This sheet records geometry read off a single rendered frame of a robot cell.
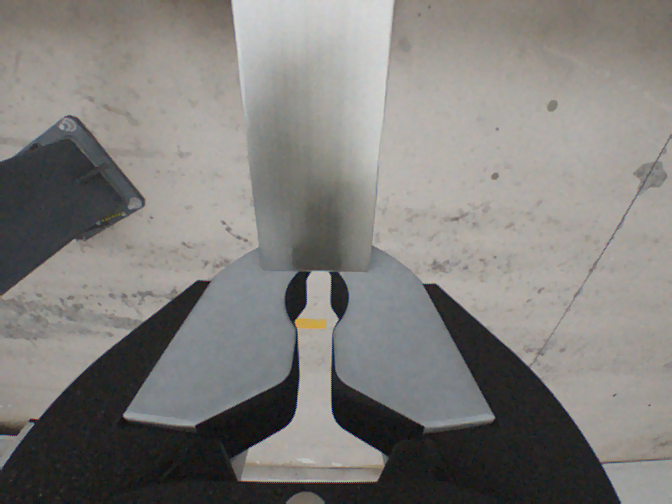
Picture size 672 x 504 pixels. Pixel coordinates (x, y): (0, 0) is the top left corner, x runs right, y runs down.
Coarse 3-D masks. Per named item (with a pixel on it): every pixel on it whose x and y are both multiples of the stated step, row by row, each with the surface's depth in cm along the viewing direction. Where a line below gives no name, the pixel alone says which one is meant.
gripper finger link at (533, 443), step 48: (432, 288) 8; (480, 336) 7; (480, 384) 6; (528, 384) 6; (480, 432) 5; (528, 432) 5; (576, 432) 5; (480, 480) 4; (528, 480) 4; (576, 480) 4
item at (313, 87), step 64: (256, 0) 5; (320, 0) 5; (384, 0) 5; (256, 64) 6; (320, 64) 6; (384, 64) 6; (256, 128) 7; (320, 128) 7; (256, 192) 7; (320, 192) 7; (320, 256) 8
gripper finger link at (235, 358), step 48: (240, 288) 8; (288, 288) 8; (192, 336) 6; (240, 336) 7; (288, 336) 7; (144, 384) 5; (192, 384) 5; (240, 384) 6; (288, 384) 6; (192, 432) 5; (240, 432) 6
